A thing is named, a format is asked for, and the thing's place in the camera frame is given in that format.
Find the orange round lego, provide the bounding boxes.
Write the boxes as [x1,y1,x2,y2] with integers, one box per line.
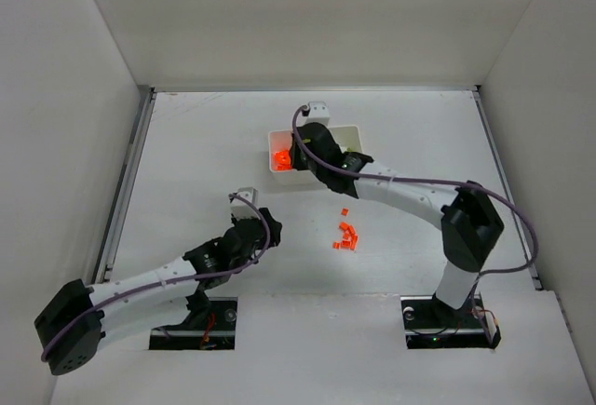
[274,150,292,171]

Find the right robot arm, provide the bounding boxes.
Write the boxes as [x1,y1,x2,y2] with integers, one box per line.
[291,122,504,310]

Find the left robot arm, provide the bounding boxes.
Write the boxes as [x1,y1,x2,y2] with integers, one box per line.
[34,208,282,376]

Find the white three-compartment container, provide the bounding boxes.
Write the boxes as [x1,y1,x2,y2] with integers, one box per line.
[268,125,363,185]

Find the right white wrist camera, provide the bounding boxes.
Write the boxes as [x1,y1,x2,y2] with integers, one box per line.
[302,101,331,127]

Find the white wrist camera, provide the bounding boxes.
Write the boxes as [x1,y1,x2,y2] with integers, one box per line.
[230,187,258,220]
[302,101,331,127]

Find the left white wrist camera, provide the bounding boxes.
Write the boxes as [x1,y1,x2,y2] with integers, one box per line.
[230,187,258,220]

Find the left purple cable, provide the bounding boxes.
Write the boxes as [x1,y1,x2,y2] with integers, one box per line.
[40,193,272,363]

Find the purple cable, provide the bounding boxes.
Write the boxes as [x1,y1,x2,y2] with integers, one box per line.
[40,193,272,363]
[291,104,539,331]

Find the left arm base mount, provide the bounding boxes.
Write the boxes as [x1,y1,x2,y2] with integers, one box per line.
[148,295,238,352]

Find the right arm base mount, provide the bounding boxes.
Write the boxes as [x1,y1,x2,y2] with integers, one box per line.
[400,294,502,350]

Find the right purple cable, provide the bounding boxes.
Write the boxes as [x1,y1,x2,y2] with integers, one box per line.
[291,104,539,331]

